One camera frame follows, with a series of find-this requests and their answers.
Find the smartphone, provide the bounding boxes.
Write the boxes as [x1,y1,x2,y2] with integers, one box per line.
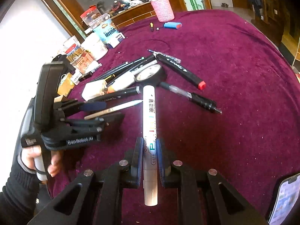
[267,173,299,224]

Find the black marker red cap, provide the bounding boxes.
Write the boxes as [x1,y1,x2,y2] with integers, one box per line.
[156,54,206,90]

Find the clear jar red lid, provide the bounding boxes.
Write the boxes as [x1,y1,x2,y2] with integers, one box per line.
[65,44,94,74]

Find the left hand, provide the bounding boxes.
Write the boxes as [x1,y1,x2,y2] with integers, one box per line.
[18,145,63,182]

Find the blue ballpoint pen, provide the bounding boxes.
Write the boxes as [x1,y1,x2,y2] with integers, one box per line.
[147,49,181,64]

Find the yellow tape roll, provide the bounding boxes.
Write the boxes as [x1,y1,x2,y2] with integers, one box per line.
[57,73,75,97]

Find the silver marker pen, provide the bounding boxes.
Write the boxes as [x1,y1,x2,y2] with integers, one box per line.
[87,86,141,103]

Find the blue white canister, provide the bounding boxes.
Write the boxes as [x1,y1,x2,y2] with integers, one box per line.
[90,13,125,48]

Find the person in dark clothes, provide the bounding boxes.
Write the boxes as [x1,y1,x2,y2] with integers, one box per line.
[249,0,262,20]

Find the white plastic jar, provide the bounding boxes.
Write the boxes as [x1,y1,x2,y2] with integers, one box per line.
[81,33,108,61]

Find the black electrical tape roll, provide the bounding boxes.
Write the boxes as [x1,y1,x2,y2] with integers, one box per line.
[135,64,167,86]

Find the small yellow black item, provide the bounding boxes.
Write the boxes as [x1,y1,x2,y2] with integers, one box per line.
[150,22,154,32]

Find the white glue bottle orange cap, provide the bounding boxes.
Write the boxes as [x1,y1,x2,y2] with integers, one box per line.
[107,72,135,94]

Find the pink knitted bottle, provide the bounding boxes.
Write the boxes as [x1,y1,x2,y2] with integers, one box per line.
[149,0,174,23]

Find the white paint marker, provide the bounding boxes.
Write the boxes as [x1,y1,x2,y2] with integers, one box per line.
[142,85,158,206]

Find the clear gel pen black grip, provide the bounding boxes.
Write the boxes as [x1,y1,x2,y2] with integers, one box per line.
[160,82,222,114]

